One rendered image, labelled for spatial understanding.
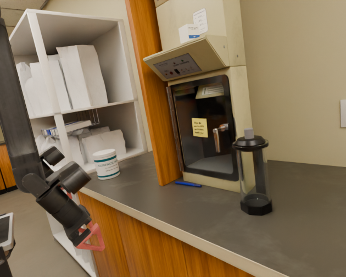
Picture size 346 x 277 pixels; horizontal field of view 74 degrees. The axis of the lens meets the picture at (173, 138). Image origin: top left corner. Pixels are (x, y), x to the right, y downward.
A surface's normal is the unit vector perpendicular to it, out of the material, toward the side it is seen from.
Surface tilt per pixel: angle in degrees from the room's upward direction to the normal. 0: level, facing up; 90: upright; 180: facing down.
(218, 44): 90
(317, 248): 0
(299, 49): 90
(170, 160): 90
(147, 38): 90
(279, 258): 0
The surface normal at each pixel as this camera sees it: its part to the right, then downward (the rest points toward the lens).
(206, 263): -0.71, 0.25
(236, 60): 0.69, 0.03
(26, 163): 0.52, 0.08
